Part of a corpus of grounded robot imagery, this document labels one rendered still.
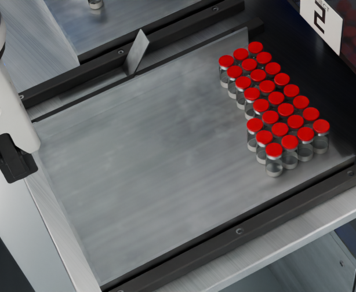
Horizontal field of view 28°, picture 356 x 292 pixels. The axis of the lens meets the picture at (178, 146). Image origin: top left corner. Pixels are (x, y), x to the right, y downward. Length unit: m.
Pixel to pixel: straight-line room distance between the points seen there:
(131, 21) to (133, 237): 0.37
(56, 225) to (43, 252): 1.03
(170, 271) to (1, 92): 0.35
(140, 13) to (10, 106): 0.57
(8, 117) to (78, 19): 0.57
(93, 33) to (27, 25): 0.11
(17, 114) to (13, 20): 0.60
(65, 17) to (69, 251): 0.41
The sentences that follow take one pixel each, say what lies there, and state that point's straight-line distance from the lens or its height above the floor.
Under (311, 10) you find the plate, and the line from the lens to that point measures 0.91.
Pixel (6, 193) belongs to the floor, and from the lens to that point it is 2.08.
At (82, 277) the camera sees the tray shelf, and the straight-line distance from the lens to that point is 0.88.
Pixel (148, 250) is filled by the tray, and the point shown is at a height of 0.88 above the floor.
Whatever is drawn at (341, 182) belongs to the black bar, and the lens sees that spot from 0.89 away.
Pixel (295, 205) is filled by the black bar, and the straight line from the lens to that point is 0.87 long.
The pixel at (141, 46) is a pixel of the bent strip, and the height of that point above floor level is 0.93.
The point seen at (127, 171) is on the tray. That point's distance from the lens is 0.94.
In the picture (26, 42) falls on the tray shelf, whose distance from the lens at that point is 1.14.
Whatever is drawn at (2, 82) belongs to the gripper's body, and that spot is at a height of 1.25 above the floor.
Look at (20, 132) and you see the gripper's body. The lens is 0.61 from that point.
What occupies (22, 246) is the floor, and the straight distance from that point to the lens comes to 1.98.
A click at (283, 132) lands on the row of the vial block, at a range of 0.90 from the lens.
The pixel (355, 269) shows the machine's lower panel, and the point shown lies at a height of 0.57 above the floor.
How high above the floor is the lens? 1.65
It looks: 54 degrees down
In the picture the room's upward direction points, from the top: 11 degrees counter-clockwise
